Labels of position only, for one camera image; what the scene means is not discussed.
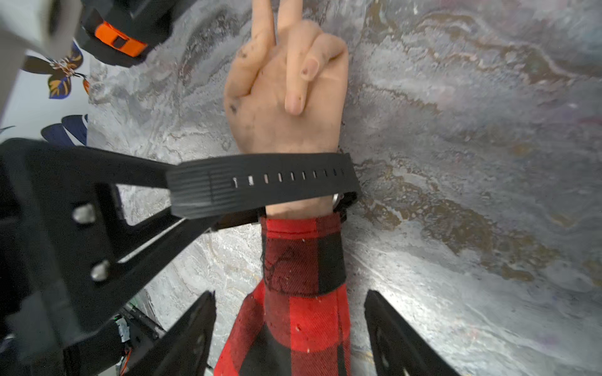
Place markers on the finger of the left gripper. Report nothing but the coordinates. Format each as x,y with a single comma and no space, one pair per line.
71,260

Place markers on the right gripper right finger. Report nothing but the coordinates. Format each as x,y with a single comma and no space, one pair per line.
396,347

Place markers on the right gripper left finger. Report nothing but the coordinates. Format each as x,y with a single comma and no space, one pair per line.
184,350

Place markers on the red plaid sleeve arm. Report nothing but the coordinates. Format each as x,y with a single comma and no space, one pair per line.
297,319

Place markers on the black plastic tool case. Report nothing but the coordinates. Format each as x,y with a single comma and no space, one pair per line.
123,33

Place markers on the mannequin hand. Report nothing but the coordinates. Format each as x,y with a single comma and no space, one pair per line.
286,88

